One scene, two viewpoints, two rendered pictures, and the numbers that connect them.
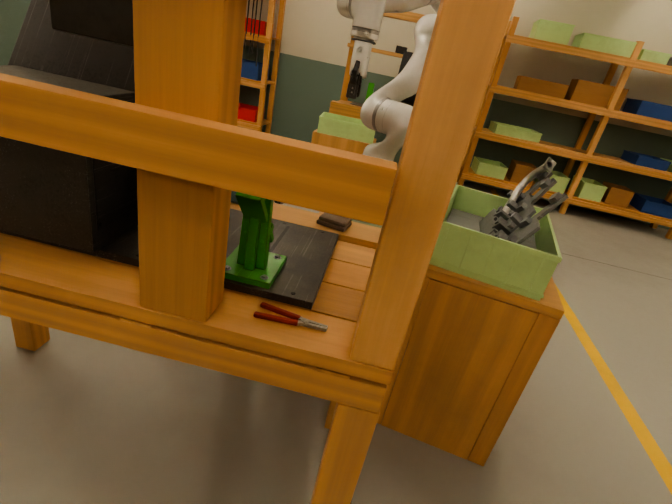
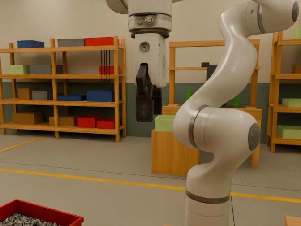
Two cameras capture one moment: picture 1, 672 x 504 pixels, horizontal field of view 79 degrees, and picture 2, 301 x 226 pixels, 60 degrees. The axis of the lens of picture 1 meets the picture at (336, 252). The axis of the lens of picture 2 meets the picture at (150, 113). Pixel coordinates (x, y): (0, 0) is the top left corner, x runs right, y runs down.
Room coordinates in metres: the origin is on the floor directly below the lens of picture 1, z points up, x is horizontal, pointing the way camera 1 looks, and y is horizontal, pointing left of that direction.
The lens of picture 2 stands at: (0.87, -0.03, 1.37)
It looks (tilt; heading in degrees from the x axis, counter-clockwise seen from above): 8 degrees down; 9
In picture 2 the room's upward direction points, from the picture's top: straight up
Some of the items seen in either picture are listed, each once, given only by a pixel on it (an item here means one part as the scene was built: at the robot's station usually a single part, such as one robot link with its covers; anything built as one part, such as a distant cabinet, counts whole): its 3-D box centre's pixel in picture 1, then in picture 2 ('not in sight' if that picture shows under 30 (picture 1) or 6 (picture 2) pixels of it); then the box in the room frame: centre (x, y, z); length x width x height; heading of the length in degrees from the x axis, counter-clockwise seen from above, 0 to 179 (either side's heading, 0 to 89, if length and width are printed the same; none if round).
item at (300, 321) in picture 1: (291, 318); not in sight; (0.72, 0.06, 0.89); 0.16 x 0.05 x 0.01; 83
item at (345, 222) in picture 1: (334, 220); not in sight; (1.26, 0.03, 0.91); 0.10 x 0.08 x 0.03; 74
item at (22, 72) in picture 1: (55, 157); not in sight; (0.88, 0.68, 1.07); 0.30 x 0.18 x 0.34; 87
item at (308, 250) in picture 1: (136, 219); not in sight; (1.01, 0.56, 0.89); 1.10 x 0.42 x 0.02; 87
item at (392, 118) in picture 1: (391, 135); (220, 153); (1.55, -0.11, 1.17); 0.19 x 0.12 x 0.24; 53
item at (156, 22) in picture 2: (364, 34); (149, 26); (1.38, 0.05, 1.47); 0.09 x 0.08 x 0.03; 177
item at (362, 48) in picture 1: (360, 57); (149, 58); (1.39, 0.05, 1.41); 0.10 x 0.07 x 0.11; 177
